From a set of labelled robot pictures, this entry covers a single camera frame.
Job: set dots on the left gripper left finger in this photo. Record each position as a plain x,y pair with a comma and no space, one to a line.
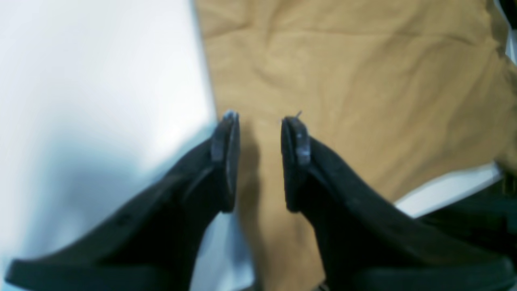
151,242

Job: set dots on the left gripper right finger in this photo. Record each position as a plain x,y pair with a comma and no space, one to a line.
365,242

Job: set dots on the brown t-shirt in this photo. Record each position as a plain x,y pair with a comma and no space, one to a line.
403,90

